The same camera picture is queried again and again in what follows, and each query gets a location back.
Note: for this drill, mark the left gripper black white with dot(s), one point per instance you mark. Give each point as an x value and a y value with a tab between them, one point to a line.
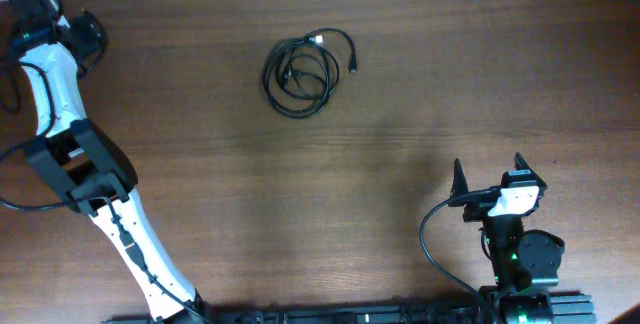
92	37

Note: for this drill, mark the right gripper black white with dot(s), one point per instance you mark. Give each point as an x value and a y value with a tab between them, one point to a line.
476	211

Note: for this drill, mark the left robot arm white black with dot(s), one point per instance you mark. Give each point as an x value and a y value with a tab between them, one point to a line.
87	171

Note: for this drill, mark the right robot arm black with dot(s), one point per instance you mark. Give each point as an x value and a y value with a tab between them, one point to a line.
525	263

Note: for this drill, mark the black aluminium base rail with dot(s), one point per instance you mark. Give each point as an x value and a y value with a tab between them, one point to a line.
350	314

